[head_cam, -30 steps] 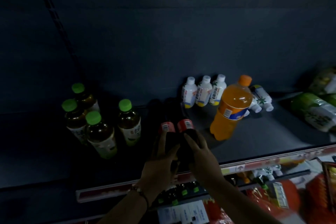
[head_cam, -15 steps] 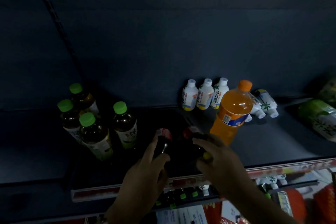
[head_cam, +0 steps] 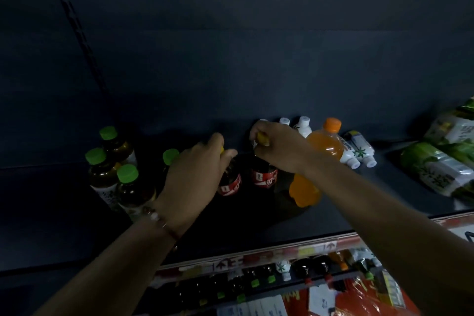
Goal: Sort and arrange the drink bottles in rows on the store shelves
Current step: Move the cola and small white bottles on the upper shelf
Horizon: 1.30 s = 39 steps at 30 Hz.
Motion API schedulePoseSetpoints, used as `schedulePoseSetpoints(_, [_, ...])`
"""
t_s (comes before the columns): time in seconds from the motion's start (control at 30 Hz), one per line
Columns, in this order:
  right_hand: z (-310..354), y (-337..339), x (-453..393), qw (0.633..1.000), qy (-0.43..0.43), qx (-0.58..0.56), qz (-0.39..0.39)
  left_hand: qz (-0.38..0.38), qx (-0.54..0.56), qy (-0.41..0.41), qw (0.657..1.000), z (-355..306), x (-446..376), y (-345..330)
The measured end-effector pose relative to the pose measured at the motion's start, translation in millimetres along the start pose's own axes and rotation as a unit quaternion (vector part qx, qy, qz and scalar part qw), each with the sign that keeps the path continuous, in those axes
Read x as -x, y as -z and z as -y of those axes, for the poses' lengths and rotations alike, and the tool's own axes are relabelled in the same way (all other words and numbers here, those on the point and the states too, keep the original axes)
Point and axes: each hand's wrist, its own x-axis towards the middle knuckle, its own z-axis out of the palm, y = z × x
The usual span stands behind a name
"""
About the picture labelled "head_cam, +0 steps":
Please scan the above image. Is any yellow trimmed card pack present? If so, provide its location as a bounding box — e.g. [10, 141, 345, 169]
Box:
[374, 269, 406, 309]

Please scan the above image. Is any person's left forearm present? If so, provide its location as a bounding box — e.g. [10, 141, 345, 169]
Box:
[32, 215, 178, 316]

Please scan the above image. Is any red shelf price strip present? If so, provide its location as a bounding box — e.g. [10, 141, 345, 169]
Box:
[150, 212, 474, 289]

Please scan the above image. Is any red plastic snack bag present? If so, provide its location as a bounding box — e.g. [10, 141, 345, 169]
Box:
[281, 271, 423, 316]

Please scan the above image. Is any dark grey metal shelf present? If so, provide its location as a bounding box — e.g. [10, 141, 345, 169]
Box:
[0, 0, 474, 313]

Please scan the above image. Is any person's right forearm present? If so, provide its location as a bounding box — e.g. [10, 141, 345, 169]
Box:
[302, 141, 474, 316]

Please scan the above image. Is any person's right hand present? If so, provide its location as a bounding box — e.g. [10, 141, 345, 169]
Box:
[249, 120, 316, 176]

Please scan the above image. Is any beaded wrist bracelet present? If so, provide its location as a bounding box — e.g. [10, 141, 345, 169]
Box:
[140, 205, 182, 252]

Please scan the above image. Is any person's left hand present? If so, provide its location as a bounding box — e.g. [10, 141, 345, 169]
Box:
[152, 132, 239, 237]

